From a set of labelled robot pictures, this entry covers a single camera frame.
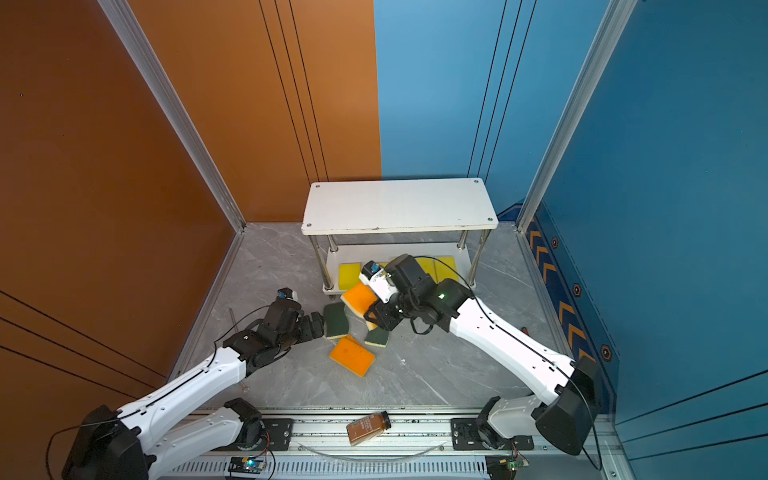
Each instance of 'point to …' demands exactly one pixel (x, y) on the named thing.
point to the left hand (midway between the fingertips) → (313, 319)
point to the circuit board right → (503, 467)
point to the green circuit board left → (247, 465)
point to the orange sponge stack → (359, 298)
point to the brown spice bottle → (368, 428)
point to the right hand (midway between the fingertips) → (371, 309)
